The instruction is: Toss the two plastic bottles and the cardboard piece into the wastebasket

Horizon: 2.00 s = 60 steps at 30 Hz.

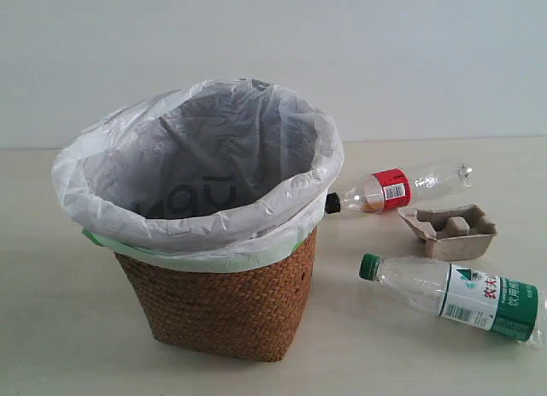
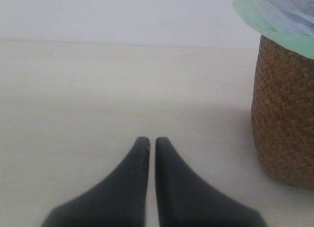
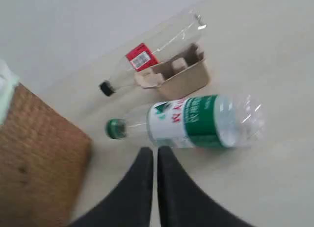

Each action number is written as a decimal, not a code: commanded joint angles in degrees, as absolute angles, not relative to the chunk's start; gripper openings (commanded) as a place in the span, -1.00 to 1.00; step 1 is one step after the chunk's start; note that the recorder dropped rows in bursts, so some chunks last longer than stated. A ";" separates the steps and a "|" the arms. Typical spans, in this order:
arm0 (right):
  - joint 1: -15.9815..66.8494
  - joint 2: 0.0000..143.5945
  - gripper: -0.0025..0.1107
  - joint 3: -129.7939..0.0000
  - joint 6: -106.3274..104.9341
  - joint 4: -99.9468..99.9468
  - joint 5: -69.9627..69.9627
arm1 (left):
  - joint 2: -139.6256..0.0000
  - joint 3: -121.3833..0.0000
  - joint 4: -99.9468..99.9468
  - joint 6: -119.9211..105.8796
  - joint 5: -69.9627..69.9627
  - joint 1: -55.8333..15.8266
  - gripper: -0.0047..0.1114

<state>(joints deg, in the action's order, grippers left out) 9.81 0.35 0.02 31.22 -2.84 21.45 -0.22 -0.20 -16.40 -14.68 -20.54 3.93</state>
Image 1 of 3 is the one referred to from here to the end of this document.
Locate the clear bottle green label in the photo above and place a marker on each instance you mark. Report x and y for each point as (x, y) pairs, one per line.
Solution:
(493, 303)

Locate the clear bottle red label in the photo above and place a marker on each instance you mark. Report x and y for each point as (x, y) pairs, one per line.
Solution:
(399, 187)

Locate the woven brown wicker basket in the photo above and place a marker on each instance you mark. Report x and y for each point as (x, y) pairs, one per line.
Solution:
(251, 315)

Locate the grey cardboard pulp tray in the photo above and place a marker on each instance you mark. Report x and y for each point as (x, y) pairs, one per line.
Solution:
(462, 233)

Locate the white plastic bin liner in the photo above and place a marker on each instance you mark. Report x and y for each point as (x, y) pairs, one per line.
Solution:
(224, 177)

